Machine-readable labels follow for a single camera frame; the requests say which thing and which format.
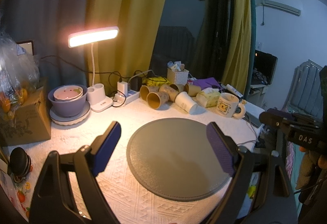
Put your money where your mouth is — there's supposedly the clear plastic fruit bag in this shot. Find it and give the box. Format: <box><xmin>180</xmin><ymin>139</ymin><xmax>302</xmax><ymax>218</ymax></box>
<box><xmin>1</xmin><ymin>33</ymin><xmax>39</xmax><ymax>122</ymax></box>

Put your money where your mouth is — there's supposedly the pink inner bowl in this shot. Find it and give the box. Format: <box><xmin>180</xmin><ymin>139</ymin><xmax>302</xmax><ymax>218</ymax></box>
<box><xmin>53</xmin><ymin>85</ymin><xmax>83</xmax><ymax>101</ymax></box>

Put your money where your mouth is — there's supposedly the white plate under bowl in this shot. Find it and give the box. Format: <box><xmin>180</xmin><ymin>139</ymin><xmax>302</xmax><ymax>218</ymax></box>
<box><xmin>49</xmin><ymin>100</ymin><xmax>92</xmax><ymax>126</ymax></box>

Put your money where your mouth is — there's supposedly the brown paper cup back left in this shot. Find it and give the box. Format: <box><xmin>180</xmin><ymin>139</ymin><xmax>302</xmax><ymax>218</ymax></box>
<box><xmin>140</xmin><ymin>85</ymin><xmax>159</xmax><ymax>101</ymax></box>

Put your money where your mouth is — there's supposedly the white bear mug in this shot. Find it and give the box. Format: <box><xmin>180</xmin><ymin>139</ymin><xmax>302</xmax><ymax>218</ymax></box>
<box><xmin>216</xmin><ymin>92</ymin><xmax>246</xmax><ymax>119</ymax></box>

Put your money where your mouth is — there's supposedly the white power strip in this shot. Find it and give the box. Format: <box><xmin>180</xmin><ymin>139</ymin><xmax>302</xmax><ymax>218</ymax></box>
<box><xmin>113</xmin><ymin>90</ymin><xmax>140</xmax><ymax>107</ymax></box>

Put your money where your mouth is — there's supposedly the white paper cup green print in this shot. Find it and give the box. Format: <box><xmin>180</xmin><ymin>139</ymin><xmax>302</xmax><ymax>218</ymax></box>
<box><xmin>175</xmin><ymin>91</ymin><xmax>198</xmax><ymax>115</ymax></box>

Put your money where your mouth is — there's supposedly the purple cloth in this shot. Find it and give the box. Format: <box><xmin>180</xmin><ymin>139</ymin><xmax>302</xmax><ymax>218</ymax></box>
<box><xmin>192</xmin><ymin>77</ymin><xmax>222</xmax><ymax>90</ymax></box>

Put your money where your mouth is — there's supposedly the white lotion tube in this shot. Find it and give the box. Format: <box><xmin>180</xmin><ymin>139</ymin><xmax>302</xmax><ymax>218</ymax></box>
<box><xmin>226</xmin><ymin>84</ymin><xmax>243</xmax><ymax>98</ymax></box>

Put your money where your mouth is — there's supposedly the brown paper cup front left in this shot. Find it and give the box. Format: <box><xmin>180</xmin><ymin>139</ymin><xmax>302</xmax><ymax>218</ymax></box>
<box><xmin>147</xmin><ymin>91</ymin><xmax>169</xmax><ymax>109</ymax></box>

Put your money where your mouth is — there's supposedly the grey chair back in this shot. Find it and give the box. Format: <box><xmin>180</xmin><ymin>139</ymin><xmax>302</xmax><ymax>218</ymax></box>
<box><xmin>283</xmin><ymin>59</ymin><xmax>323</xmax><ymax>119</ymax></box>

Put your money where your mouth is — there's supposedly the black monitor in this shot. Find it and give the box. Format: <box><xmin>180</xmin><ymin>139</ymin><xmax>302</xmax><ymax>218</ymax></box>
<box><xmin>251</xmin><ymin>50</ymin><xmax>278</xmax><ymax>85</ymax></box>

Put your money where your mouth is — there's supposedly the white lattice basket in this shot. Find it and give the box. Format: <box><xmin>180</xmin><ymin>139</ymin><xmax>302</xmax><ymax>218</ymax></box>
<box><xmin>167</xmin><ymin>61</ymin><xmax>189</xmax><ymax>85</ymax></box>

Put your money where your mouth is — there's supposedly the yellow curtain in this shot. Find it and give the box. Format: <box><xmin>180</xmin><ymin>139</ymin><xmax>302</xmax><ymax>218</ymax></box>
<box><xmin>222</xmin><ymin>0</ymin><xmax>252</xmax><ymax>93</ymax></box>
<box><xmin>85</xmin><ymin>0</ymin><xmax>165</xmax><ymax>95</ymax></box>

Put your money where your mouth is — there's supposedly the cardboard box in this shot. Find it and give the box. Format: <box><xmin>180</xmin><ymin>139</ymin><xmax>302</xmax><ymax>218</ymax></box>
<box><xmin>1</xmin><ymin>77</ymin><xmax>51</xmax><ymax>147</ymax></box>

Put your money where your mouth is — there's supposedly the brown paper cup plain middle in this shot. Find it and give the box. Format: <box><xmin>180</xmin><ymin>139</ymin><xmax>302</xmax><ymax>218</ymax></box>
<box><xmin>170</xmin><ymin>84</ymin><xmax>184</xmax><ymax>92</ymax></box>

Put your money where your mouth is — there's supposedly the brown paper cup right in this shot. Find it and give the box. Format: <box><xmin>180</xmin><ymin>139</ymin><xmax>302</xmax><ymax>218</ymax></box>
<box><xmin>184</xmin><ymin>84</ymin><xmax>201</xmax><ymax>97</ymax></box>

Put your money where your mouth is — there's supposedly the white desk lamp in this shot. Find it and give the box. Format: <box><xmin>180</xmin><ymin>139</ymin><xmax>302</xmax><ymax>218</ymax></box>
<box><xmin>68</xmin><ymin>27</ymin><xmax>119</xmax><ymax>112</ymax></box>

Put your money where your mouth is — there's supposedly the yellow curtain right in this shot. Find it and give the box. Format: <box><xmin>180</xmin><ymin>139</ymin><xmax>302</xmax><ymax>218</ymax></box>
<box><xmin>222</xmin><ymin>0</ymin><xmax>252</xmax><ymax>93</ymax></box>

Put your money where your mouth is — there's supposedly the round grey placemat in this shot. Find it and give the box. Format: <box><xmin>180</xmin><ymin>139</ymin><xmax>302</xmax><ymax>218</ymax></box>
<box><xmin>126</xmin><ymin>118</ymin><xmax>231</xmax><ymax>202</ymax></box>

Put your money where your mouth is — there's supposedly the yellow snack packet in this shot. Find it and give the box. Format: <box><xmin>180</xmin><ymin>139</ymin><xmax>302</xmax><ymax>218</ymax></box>
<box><xmin>145</xmin><ymin>76</ymin><xmax>171</xmax><ymax>87</ymax></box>

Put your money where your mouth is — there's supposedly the purple bowl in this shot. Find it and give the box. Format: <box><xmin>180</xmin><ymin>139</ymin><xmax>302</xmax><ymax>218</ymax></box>
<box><xmin>48</xmin><ymin>85</ymin><xmax>87</xmax><ymax>117</ymax></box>

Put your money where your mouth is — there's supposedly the black round pouch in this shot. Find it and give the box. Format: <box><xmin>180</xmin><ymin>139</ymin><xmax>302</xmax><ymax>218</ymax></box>
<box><xmin>9</xmin><ymin>147</ymin><xmax>32</xmax><ymax>183</ymax></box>

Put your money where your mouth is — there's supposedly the yellow tissue pack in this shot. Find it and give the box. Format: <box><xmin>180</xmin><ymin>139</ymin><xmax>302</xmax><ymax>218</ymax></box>
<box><xmin>196</xmin><ymin>87</ymin><xmax>221</xmax><ymax>108</ymax></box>

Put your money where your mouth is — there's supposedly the yellow curtain left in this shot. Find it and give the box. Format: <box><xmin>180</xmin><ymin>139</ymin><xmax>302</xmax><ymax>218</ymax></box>
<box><xmin>85</xmin><ymin>0</ymin><xmax>165</xmax><ymax>95</ymax></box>

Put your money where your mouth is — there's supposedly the white charger plug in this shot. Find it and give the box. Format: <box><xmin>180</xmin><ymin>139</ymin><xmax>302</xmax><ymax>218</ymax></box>
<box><xmin>117</xmin><ymin>81</ymin><xmax>128</xmax><ymax>96</ymax></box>

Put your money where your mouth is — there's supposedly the white textured tablecloth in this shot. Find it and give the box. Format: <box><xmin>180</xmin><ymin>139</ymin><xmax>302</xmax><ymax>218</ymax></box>
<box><xmin>1</xmin><ymin>99</ymin><xmax>258</xmax><ymax>223</ymax></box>

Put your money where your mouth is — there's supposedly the brown paper cup patterned middle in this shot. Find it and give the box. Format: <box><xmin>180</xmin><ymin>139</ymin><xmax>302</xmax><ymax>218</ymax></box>
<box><xmin>159</xmin><ymin>84</ymin><xmax>179</xmax><ymax>102</ymax></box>

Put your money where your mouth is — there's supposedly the black power adapter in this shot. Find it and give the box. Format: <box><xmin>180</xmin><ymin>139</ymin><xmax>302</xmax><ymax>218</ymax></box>
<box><xmin>130</xmin><ymin>76</ymin><xmax>142</xmax><ymax>91</ymax></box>

